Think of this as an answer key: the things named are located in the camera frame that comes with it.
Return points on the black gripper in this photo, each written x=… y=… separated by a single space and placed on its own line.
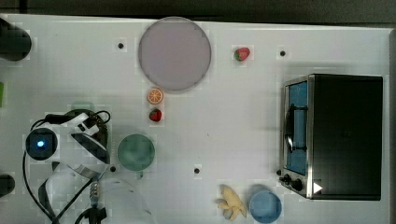
x=80 y=121

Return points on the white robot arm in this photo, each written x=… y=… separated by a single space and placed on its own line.
x=81 y=188

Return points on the green mug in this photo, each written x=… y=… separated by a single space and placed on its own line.
x=136 y=153

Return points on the strawberry toy near orange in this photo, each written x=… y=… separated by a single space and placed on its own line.
x=155 y=115

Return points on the orange slice toy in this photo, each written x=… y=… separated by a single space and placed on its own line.
x=155 y=96

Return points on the grey round plate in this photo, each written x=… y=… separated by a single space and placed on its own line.
x=174 y=53

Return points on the green bottle white cap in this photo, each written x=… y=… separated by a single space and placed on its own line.
x=1 y=93

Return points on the peeled banana toy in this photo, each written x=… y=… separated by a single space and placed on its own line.
x=231 y=204

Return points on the strawberry toy near plate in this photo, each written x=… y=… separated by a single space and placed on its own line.
x=241 y=54

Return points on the blue cup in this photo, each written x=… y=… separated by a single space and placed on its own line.
x=265 y=206

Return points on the silver toaster oven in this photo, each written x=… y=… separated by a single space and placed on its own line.
x=332 y=137

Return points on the black cylinder post upper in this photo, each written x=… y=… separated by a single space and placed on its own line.
x=15 y=43

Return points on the black cylinder post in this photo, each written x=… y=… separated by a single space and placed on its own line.
x=15 y=43
x=7 y=185

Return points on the black cylinder post lower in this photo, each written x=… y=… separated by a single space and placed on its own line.
x=7 y=185

